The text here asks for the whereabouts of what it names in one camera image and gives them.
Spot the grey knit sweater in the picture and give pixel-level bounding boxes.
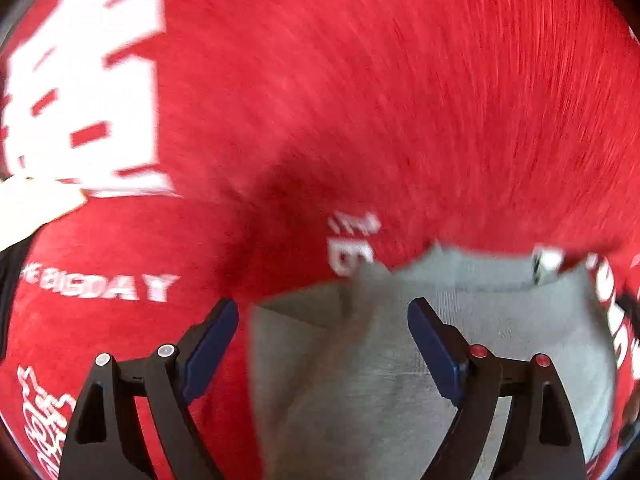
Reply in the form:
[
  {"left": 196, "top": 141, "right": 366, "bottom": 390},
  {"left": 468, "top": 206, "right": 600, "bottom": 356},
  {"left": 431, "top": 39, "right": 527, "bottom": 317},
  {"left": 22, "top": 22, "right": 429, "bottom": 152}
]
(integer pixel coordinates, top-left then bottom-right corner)
[{"left": 247, "top": 242, "right": 618, "bottom": 480}]

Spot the red quilt with white print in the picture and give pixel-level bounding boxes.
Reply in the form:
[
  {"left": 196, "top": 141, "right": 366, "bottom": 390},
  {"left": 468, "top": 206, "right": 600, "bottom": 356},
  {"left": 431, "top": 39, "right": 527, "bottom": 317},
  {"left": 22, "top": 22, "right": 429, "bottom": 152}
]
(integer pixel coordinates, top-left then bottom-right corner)
[{"left": 1, "top": 198, "right": 639, "bottom": 479}]

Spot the black cloth item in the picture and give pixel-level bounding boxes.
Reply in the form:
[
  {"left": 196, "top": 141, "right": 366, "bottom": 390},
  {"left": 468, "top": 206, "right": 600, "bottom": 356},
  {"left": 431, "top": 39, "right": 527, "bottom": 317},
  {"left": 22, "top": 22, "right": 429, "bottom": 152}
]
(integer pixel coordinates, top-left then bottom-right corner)
[{"left": 0, "top": 234, "right": 36, "bottom": 361}]

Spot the white cloth item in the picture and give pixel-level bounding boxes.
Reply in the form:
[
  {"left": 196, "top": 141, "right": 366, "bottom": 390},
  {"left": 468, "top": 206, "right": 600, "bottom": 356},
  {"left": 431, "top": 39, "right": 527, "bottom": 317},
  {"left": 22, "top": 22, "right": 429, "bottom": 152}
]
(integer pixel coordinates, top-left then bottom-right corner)
[{"left": 0, "top": 174, "right": 87, "bottom": 250}]

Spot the red pillow with white characters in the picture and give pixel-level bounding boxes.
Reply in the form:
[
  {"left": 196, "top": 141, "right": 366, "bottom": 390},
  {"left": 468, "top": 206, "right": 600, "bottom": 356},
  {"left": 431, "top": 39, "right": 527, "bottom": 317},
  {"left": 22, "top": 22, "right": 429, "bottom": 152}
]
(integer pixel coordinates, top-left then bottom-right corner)
[{"left": 1, "top": 0, "right": 639, "bottom": 266}]

